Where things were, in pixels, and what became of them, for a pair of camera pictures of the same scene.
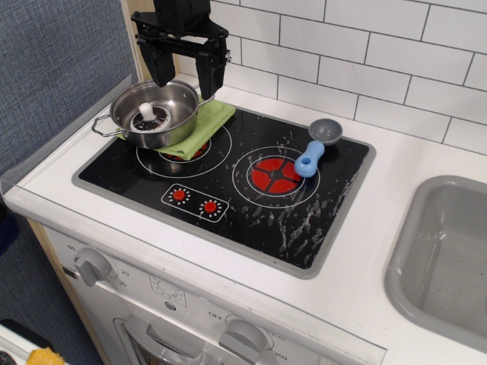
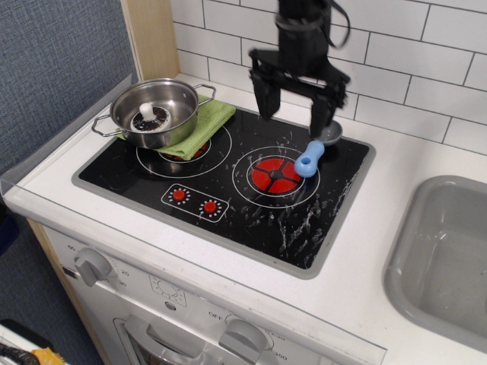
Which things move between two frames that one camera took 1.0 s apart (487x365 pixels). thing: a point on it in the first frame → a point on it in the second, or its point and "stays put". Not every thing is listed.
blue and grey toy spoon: (325, 132) stays put
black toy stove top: (242, 191) stays put
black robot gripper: (183, 26) → (302, 61)
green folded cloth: (211, 113) stays put
